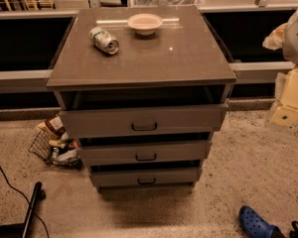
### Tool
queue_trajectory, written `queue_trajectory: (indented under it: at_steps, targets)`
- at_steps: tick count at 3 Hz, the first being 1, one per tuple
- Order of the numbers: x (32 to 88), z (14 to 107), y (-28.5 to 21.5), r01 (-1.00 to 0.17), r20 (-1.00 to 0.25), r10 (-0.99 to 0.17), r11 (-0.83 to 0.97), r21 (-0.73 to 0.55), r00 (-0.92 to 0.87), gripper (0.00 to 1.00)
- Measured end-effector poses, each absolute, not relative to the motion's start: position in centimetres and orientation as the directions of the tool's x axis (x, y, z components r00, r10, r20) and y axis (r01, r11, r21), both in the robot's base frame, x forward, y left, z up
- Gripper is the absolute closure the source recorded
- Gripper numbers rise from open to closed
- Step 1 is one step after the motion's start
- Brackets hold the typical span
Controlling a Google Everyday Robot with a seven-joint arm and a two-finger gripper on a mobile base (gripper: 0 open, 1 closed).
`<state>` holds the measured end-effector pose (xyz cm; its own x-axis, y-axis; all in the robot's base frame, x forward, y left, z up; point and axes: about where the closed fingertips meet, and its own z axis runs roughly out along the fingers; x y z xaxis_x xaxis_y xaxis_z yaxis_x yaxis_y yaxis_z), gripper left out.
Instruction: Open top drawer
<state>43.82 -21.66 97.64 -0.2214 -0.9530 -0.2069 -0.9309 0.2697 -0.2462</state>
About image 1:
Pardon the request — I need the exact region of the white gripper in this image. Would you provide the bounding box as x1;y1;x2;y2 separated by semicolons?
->
262;23;298;126

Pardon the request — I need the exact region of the grey top drawer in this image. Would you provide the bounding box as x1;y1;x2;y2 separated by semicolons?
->
60;104;227;139

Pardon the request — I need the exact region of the grey drawer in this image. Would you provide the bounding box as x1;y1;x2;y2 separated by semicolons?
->
60;104;227;139
90;168;202;187
78;140;212;166

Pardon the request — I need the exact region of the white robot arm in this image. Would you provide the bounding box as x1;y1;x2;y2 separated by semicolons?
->
262;9;298;126

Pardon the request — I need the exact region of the grey drawer cabinet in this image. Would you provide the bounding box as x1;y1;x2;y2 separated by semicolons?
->
46;5;237;192

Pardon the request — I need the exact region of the grey middle drawer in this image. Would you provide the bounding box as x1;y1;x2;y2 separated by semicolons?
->
78;140;212;166

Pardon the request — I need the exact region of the grey bottom drawer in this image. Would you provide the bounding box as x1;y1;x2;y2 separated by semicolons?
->
90;168;202;187

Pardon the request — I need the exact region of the white bowl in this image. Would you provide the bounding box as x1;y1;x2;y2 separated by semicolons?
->
127;14;163;36

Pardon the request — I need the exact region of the crushed green soda can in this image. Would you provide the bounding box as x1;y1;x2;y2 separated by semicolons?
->
89;27;119;55

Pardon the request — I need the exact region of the blue clog shoe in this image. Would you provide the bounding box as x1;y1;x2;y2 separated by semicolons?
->
238;206;279;238

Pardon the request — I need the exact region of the wire basket with snacks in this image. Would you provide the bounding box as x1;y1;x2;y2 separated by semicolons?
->
29;115;82;170

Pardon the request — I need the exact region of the black cable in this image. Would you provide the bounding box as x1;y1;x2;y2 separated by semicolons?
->
0;146;50;238

